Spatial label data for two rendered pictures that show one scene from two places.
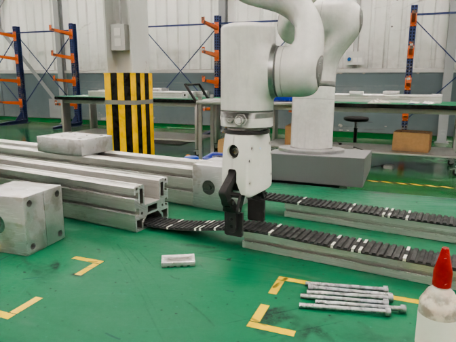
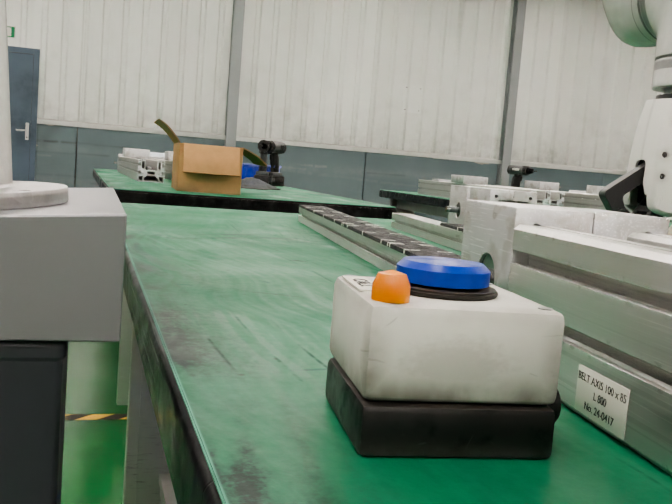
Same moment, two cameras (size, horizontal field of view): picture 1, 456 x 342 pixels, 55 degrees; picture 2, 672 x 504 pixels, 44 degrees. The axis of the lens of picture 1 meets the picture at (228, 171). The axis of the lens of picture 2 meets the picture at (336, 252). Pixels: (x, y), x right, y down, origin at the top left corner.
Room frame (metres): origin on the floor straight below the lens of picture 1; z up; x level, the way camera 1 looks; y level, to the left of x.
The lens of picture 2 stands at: (1.40, 0.34, 0.89)
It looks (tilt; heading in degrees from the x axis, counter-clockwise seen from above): 6 degrees down; 231
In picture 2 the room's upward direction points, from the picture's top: 5 degrees clockwise
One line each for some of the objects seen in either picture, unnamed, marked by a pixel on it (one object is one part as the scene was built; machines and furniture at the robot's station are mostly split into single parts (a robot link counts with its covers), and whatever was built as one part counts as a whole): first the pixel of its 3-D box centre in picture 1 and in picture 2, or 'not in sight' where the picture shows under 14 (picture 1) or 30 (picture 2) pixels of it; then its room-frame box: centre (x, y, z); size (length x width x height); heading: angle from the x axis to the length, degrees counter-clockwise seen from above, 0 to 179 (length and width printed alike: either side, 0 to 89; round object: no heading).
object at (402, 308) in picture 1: (359, 305); not in sight; (0.49, -0.16, 0.78); 0.11 x 0.01 x 0.01; 79
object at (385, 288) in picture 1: (345, 286); not in sight; (0.54, -0.16, 0.78); 0.11 x 0.01 x 0.01; 78
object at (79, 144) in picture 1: (75, 148); not in sight; (1.16, 0.40, 0.87); 0.16 x 0.11 x 0.07; 62
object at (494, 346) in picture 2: not in sight; (453, 357); (1.13, 0.10, 0.81); 0.10 x 0.08 x 0.06; 152
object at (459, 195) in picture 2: not in sight; (472, 210); (0.17, -0.77, 0.83); 0.11 x 0.10 x 0.10; 152
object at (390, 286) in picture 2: not in sight; (391, 284); (1.18, 0.11, 0.85); 0.01 x 0.01 x 0.01
